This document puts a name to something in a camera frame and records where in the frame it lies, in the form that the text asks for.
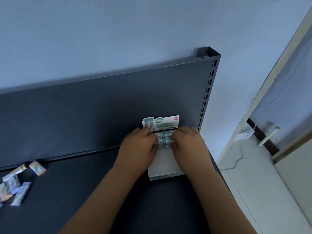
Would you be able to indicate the person's left hand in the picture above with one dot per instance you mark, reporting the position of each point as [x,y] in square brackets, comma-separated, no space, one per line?
[136,153]

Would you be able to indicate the person's right hand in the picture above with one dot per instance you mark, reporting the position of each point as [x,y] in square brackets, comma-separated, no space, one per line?
[192,153]

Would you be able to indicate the white box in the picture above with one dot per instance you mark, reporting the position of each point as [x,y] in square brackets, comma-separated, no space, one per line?
[163,165]

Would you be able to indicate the pile of small erasers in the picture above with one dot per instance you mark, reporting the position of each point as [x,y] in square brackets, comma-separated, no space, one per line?
[37,168]

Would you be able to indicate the person's right forearm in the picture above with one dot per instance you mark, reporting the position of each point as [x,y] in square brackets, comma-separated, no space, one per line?
[224,204]

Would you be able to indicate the person's left forearm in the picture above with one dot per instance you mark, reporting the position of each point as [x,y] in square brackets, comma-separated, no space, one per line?
[102,204]

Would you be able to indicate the dark grey shelf back panel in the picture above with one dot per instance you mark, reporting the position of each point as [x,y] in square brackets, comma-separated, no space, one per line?
[85,114]

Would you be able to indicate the glass door with dark frame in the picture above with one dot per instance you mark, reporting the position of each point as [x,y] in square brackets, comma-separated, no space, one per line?
[287,99]

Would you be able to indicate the white door frame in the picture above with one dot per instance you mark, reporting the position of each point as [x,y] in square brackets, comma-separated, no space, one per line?
[274,71]

